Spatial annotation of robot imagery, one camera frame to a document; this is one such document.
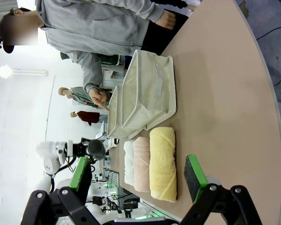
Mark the large beige fabric basket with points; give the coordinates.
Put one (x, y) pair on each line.
(147, 93)

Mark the person's right hand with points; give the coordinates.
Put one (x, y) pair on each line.
(97, 96)

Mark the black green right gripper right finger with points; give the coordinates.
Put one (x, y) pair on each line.
(195, 178)

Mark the person's grey hoodie torso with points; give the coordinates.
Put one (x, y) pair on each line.
(91, 25)

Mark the background person green top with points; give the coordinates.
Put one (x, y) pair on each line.
(79, 95)

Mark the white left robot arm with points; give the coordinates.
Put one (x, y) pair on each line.
(51, 161)

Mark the person's head black cap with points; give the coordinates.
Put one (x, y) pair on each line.
(7, 30)

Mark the round ceiling lamp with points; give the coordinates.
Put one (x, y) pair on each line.
(4, 71)

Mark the background person red top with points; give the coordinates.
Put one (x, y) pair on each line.
(87, 116)

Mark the person's left hand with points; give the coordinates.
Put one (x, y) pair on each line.
(166, 20)

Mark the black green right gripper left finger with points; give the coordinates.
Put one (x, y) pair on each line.
(80, 174)

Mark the yellow towel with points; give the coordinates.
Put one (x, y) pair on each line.
(162, 164)

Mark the person's left forearm grey sleeve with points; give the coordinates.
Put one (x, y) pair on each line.
(147, 8)

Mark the white rolled towel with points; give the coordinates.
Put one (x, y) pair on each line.
(128, 164)

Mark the person's right forearm grey sleeve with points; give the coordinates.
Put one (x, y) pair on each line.
(91, 70)

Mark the pink rolled towel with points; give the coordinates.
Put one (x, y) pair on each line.
(141, 164)

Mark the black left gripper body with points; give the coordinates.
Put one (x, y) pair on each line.
(93, 148)

